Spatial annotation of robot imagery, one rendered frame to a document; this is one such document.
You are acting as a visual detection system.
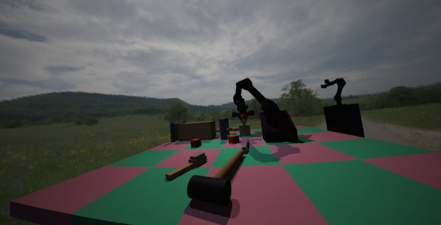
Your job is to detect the small red block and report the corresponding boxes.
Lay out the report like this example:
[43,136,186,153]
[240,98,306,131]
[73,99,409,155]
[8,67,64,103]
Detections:
[191,138,201,148]
[228,135,240,144]

